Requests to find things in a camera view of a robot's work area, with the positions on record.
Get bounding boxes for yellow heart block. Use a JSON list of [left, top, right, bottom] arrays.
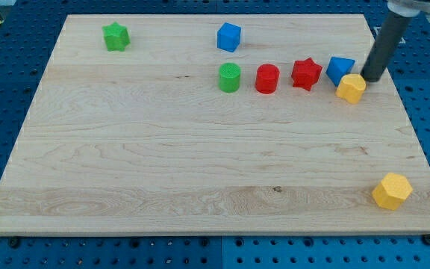
[[335, 74, 367, 104]]

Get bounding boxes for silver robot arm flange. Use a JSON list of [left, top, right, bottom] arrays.
[[387, 0, 430, 17]]

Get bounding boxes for blue triangle block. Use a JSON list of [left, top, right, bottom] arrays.
[[326, 57, 355, 87]]

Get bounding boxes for wooden board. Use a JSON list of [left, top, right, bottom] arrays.
[[0, 14, 430, 237]]

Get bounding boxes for green cylinder block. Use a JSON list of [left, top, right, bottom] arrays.
[[219, 63, 241, 93]]

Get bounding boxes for red cylinder block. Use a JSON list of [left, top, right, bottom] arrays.
[[255, 64, 280, 94]]

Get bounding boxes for blue cube block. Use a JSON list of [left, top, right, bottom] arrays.
[[216, 22, 241, 52]]

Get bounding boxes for red star block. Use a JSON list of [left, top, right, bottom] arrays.
[[291, 58, 323, 91]]

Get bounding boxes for green star block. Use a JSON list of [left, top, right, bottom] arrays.
[[102, 22, 130, 52]]

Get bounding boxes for yellow hexagon block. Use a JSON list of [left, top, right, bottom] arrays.
[[372, 173, 414, 211]]

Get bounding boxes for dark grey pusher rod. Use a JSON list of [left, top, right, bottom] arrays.
[[361, 11, 412, 82]]

